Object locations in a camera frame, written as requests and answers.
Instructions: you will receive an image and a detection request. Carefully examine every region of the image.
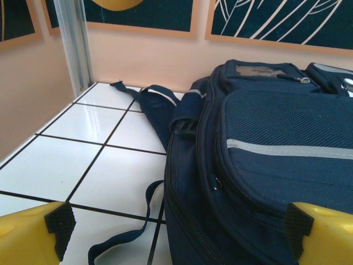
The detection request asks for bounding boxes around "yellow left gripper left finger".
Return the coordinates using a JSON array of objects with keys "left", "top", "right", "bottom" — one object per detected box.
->
[{"left": 0, "top": 201, "right": 77, "bottom": 265}]

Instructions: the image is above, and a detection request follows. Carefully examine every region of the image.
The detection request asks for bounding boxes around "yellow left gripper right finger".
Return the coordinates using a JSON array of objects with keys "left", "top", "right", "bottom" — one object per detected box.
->
[{"left": 285, "top": 202, "right": 353, "bottom": 265}]

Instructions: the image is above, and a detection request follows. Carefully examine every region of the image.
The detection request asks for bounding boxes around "navy blue backpack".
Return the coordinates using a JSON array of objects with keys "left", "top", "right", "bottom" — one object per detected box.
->
[{"left": 88, "top": 59, "right": 353, "bottom": 265}]

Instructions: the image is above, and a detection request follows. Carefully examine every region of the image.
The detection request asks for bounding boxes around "dark panel with orange oval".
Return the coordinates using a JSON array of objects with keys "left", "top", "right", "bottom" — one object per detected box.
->
[{"left": 82, "top": 0, "right": 200, "bottom": 39}]

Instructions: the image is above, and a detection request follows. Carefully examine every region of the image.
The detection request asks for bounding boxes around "aluminium frame post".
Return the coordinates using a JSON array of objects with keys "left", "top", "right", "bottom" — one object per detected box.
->
[{"left": 54, "top": 0, "right": 93, "bottom": 92}]

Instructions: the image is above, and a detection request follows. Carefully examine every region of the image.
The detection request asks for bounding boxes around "narrow dark teal wall panel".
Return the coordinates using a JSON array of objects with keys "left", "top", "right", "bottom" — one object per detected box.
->
[{"left": 44, "top": 0, "right": 61, "bottom": 36}]

